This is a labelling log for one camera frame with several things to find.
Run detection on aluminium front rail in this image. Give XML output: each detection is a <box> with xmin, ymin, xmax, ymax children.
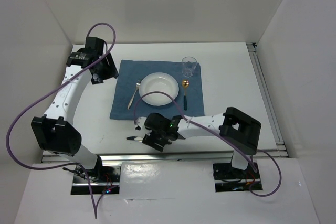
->
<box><xmin>41</xmin><ymin>150</ymin><xmax>237</xmax><ymax>163</ymax></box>

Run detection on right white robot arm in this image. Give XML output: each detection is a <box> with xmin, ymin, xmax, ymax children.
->
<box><xmin>135</xmin><ymin>107</ymin><xmax>261</xmax><ymax>178</ymax></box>

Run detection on clear drinking glass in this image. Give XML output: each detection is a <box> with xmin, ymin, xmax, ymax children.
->
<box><xmin>182</xmin><ymin>57</ymin><xmax>197</xmax><ymax>78</ymax></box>

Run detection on silver fork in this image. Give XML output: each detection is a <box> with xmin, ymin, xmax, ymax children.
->
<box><xmin>127</xmin><ymin>79</ymin><xmax>142</xmax><ymax>110</ymax></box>

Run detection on aluminium right side rail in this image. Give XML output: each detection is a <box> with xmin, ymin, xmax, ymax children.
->
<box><xmin>246</xmin><ymin>43</ymin><xmax>289</xmax><ymax>158</ymax></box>

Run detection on silver table knife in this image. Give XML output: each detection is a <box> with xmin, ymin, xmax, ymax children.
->
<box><xmin>126</xmin><ymin>136</ymin><xmax>143</xmax><ymax>142</ymax></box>

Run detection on gold spoon green handle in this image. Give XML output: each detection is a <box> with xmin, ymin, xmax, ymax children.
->
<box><xmin>181</xmin><ymin>79</ymin><xmax>190</xmax><ymax>111</ymax></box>

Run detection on aluminium rail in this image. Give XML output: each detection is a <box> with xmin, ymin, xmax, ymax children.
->
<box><xmin>41</xmin><ymin>150</ymin><xmax>237</xmax><ymax>163</ymax></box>
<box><xmin>246</xmin><ymin>43</ymin><xmax>289</xmax><ymax>158</ymax></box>

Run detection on white bowl plate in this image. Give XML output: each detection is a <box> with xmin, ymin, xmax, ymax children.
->
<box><xmin>139</xmin><ymin>72</ymin><xmax>179</xmax><ymax>106</ymax></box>

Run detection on blue cloth napkin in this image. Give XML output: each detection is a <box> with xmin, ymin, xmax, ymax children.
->
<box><xmin>110</xmin><ymin>60</ymin><xmax>205</xmax><ymax>121</ymax></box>

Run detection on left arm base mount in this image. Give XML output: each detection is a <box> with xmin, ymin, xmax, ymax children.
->
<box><xmin>62</xmin><ymin>165</ymin><xmax>121</xmax><ymax>195</ymax></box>

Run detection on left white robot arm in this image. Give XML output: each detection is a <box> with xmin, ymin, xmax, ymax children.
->
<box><xmin>31</xmin><ymin>37</ymin><xmax>119</xmax><ymax>182</ymax></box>

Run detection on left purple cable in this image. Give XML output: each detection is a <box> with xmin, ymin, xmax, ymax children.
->
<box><xmin>5</xmin><ymin>22</ymin><xmax>117</xmax><ymax>219</ymax></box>

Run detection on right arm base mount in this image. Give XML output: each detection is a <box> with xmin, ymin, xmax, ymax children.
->
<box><xmin>213</xmin><ymin>163</ymin><xmax>263</xmax><ymax>193</ymax></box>

